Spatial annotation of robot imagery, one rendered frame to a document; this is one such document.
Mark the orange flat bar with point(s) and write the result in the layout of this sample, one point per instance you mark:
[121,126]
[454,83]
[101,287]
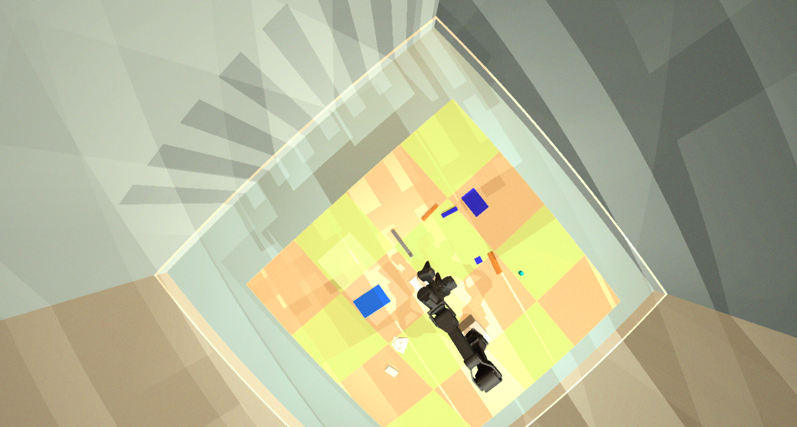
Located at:
[494,262]

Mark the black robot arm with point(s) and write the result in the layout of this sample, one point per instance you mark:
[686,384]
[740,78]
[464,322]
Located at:
[472,346]

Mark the dark grey long flat bar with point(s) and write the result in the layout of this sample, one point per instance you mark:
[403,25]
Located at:
[402,243]

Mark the blue flat plate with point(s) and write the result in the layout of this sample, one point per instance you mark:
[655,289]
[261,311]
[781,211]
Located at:
[371,301]

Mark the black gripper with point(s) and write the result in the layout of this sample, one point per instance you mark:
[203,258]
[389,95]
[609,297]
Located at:
[427,274]

